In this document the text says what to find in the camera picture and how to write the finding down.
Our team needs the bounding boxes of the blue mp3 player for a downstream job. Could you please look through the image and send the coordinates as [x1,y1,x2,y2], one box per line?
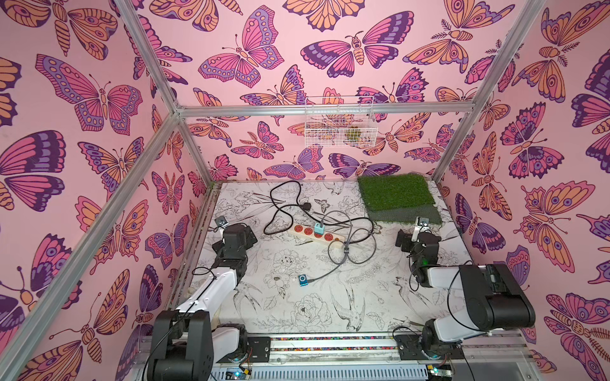
[298,274,309,287]

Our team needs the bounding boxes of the teal usb charger adapter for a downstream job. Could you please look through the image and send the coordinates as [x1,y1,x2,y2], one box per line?
[314,223,325,235]

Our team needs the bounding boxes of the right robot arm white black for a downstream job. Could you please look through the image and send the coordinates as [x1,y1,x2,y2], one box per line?
[395,230,536,358]

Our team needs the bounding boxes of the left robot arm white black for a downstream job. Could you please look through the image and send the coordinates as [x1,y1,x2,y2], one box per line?
[141,223,257,380]

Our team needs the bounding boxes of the green artificial grass mat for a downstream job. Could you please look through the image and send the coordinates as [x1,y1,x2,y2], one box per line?
[358,173,443,225]

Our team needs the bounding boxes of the beige power strip red sockets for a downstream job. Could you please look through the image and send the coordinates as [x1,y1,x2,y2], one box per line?
[288,224,346,244]

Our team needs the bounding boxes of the green object in basket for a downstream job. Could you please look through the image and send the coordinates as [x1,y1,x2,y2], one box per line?
[344,126,362,145]

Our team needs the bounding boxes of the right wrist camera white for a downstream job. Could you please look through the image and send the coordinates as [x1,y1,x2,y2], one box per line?
[411,217,430,242]

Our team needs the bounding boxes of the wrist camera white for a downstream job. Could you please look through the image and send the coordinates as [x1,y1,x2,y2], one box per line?
[214,216,229,231]
[411,217,430,242]

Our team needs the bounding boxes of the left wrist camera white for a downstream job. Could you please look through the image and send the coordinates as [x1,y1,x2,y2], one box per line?
[214,216,229,231]

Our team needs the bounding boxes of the black power strip cord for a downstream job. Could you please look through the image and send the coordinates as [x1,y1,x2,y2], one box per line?
[261,180,373,237]

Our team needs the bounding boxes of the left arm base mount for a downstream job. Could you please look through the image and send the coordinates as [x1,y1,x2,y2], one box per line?
[217,336,272,365]

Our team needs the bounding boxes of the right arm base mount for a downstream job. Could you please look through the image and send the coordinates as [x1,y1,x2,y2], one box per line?
[392,326,465,360]

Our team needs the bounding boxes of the aluminium rail front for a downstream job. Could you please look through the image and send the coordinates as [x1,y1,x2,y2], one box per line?
[142,330,535,368]

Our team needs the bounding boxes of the white vented cable duct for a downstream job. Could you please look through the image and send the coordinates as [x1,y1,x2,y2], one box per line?
[209,364,430,380]

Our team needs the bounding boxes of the white wire basket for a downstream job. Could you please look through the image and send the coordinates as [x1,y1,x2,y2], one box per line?
[303,103,378,149]

